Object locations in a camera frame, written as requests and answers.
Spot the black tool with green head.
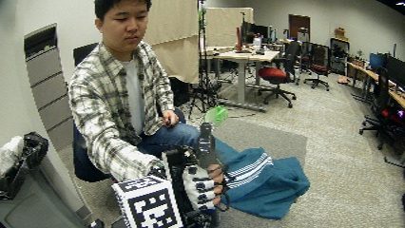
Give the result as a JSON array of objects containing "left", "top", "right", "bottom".
[{"left": 195, "top": 104, "right": 230, "bottom": 169}]

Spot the white cube with black markers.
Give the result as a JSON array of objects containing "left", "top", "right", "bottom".
[{"left": 110, "top": 175, "right": 185, "bottom": 228}]

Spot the teal towel with white stripes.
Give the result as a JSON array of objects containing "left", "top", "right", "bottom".
[{"left": 214, "top": 138, "right": 311, "bottom": 220}]

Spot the black tripod stand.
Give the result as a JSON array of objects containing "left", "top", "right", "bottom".
[{"left": 186, "top": 0, "right": 223, "bottom": 119}]

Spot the the person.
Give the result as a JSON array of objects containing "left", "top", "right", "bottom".
[{"left": 66, "top": 0, "right": 225, "bottom": 184}]

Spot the black chair with red seat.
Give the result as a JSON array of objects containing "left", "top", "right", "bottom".
[
  {"left": 302, "top": 43, "right": 333, "bottom": 92},
  {"left": 255, "top": 40, "right": 302, "bottom": 109}
]

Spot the grey storage box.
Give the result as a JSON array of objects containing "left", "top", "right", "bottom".
[{"left": 0, "top": 155, "right": 93, "bottom": 228}]

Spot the wooden desk with grey legs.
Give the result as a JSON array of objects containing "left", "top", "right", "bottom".
[{"left": 205, "top": 47, "right": 282, "bottom": 114}]

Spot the black bag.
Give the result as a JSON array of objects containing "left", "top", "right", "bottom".
[{"left": 0, "top": 131, "right": 50, "bottom": 201}]

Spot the white crumpled plastic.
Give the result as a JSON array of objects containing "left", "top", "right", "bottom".
[{"left": 0, "top": 135, "right": 25, "bottom": 178}]

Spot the beige partition curtain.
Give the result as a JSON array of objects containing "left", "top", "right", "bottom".
[{"left": 142, "top": 0, "right": 202, "bottom": 85}]

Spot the grey panelled cabinet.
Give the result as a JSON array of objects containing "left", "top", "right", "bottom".
[{"left": 22, "top": 23, "right": 76, "bottom": 150}]

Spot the black computer monitor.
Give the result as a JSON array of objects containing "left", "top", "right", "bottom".
[{"left": 239, "top": 20, "right": 271, "bottom": 46}]

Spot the beige partition board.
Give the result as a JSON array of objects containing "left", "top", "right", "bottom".
[{"left": 203, "top": 7, "right": 255, "bottom": 49}]

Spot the black mesh office chair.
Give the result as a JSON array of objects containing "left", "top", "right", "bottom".
[{"left": 358, "top": 66, "right": 397, "bottom": 150}]

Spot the black framed cabinet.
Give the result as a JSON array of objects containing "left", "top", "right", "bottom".
[{"left": 329, "top": 37, "right": 350, "bottom": 77}]

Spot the long wooden desk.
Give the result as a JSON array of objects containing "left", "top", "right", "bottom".
[{"left": 345, "top": 60, "right": 405, "bottom": 109}]

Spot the brown door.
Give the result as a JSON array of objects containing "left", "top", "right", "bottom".
[{"left": 287, "top": 13, "right": 313, "bottom": 43}]

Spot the blue lit monitor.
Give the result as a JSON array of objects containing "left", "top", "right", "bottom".
[{"left": 367, "top": 51, "right": 387, "bottom": 72}]

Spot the brown cardboard box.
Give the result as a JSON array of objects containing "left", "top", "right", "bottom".
[{"left": 333, "top": 27, "right": 347, "bottom": 40}]

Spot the large black monitor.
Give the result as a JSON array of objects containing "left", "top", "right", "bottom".
[{"left": 383, "top": 54, "right": 405, "bottom": 90}]

